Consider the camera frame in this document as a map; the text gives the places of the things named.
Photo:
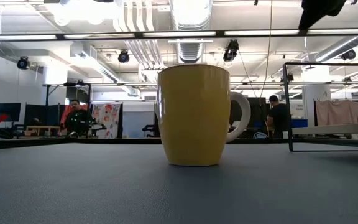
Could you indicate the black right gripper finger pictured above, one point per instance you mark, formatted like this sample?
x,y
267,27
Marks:
x,y
317,9

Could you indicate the white ceiling pipe bundle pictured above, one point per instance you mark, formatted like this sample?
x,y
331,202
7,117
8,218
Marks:
x,y
141,49

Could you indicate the beige hanging cloth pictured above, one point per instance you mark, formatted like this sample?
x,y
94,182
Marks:
x,y
337,112

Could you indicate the silver round ventilation duct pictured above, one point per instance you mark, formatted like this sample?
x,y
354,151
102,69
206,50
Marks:
x,y
337,48
190,46

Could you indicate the large black monitor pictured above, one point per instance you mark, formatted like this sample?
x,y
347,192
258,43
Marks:
x,y
256,109

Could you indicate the dark partition panel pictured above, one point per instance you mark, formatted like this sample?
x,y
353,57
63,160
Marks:
x,y
42,113

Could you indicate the white rectangular air duct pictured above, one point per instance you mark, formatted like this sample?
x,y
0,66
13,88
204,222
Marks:
x,y
104,73

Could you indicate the black ceiling spotlight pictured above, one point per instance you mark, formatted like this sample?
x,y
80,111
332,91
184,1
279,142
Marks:
x,y
230,51
123,57
23,63
349,54

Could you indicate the black background rig frame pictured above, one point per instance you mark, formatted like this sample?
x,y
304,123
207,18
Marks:
x,y
120,84

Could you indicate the white building column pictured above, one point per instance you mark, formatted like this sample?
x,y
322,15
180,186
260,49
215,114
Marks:
x,y
317,93

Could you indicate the small wooden table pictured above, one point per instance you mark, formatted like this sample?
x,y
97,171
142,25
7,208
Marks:
x,y
42,127

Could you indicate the blue grey table mat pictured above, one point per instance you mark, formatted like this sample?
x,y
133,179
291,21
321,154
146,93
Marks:
x,y
104,193

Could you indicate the wooden shelf with black frame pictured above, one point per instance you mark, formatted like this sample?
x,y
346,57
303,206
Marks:
x,y
328,128

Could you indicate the blue storage bin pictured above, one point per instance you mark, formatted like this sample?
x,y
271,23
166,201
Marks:
x,y
299,123

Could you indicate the black aluminium table frame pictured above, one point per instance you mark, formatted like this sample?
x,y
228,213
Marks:
x,y
104,140

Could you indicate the black overhead light bar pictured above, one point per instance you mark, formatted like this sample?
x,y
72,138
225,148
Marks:
x,y
179,33

